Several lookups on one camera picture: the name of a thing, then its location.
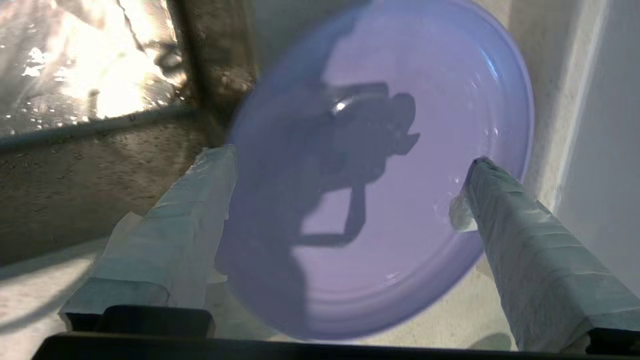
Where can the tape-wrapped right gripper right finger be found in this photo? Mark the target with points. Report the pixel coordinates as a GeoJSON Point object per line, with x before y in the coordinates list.
{"type": "Point", "coordinates": [545, 270]}

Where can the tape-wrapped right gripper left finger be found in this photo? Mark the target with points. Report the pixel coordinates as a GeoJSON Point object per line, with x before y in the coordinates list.
{"type": "Point", "coordinates": [170, 235]}

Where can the lavender round plate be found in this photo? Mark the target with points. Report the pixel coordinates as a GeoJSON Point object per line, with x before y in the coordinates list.
{"type": "Point", "coordinates": [425, 125]}

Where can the stainless steel sink basin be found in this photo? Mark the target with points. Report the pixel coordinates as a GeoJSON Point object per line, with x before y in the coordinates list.
{"type": "Point", "coordinates": [100, 165]}

